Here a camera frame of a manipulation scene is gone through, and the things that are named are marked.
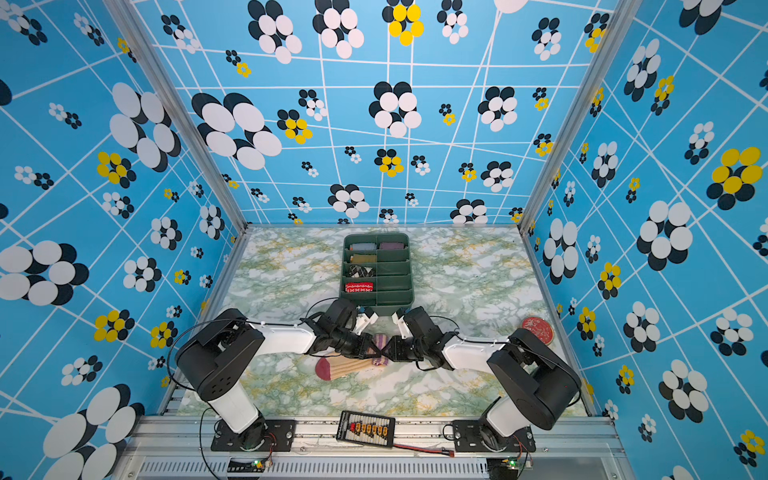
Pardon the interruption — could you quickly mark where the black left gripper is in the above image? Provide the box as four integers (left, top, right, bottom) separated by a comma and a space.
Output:
332, 331, 384, 361

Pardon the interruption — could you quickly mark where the tan maroon striped sock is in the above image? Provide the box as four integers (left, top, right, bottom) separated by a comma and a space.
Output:
315, 356, 389, 381

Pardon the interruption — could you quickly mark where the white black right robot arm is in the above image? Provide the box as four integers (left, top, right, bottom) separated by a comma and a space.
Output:
382, 307, 582, 450

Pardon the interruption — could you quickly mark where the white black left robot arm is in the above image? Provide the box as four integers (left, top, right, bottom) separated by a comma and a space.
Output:
176, 298, 382, 434

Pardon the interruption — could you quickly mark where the red green tape roll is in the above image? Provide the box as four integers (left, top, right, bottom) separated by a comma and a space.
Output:
521, 317, 555, 345

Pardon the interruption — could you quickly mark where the red patterned rolled sock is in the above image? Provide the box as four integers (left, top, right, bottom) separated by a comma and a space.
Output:
344, 282, 375, 293

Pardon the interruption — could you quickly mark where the black patterned rolled sock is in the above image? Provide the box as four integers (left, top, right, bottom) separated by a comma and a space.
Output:
347, 264, 376, 278

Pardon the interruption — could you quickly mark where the green plastic organizer tray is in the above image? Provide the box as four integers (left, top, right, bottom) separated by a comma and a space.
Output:
339, 232, 415, 315

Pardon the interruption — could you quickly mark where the yellow rolled sock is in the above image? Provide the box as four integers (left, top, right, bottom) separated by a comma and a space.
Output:
349, 254, 377, 264

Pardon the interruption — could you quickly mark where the maroon rolled sock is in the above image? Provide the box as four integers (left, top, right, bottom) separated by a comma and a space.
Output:
379, 242, 406, 251

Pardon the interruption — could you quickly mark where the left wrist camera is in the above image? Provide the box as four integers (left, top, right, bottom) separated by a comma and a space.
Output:
353, 308, 378, 335

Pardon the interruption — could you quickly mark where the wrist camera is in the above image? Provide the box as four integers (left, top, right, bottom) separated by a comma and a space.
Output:
391, 311, 413, 339
353, 308, 378, 335

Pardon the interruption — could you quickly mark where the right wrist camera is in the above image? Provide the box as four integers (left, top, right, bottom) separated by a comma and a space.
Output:
391, 311, 413, 339

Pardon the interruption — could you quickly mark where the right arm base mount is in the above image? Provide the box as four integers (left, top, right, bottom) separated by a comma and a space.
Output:
446, 420, 537, 454

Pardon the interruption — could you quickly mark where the red black wire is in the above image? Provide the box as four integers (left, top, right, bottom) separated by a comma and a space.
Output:
392, 442, 456, 458

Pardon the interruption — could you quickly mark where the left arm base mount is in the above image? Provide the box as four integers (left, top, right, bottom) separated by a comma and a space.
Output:
210, 418, 297, 453

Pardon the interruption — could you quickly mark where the aluminium front rail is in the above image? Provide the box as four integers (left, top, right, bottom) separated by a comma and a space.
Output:
113, 416, 636, 479

